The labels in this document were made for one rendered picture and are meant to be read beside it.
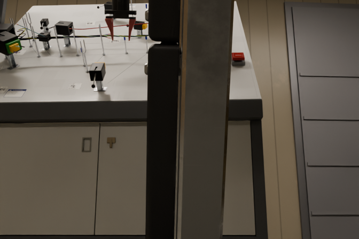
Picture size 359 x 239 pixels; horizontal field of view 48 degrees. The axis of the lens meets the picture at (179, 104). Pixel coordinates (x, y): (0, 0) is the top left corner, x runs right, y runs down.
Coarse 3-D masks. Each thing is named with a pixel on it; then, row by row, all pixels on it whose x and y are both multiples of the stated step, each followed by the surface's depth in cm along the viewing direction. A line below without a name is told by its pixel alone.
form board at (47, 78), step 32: (96, 32) 198; (128, 32) 196; (0, 64) 172; (32, 64) 171; (64, 64) 170; (128, 64) 168; (0, 96) 151; (32, 96) 150; (64, 96) 149; (96, 96) 148; (128, 96) 148; (256, 96) 145
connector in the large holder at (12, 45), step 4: (16, 40) 161; (8, 44) 158; (12, 44) 159; (16, 44) 159; (20, 44) 162; (8, 48) 158; (12, 48) 158; (16, 48) 160; (20, 48) 163; (8, 52) 160; (12, 52) 159
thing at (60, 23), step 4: (56, 24) 180; (60, 24) 180; (64, 24) 179; (68, 24) 179; (72, 24) 182; (48, 28) 184; (56, 28) 180; (60, 28) 179; (64, 28) 179; (68, 28) 179; (60, 32) 181; (64, 32) 180; (68, 32) 179; (72, 32) 182; (64, 40) 184; (68, 40) 186; (68, 44) 185
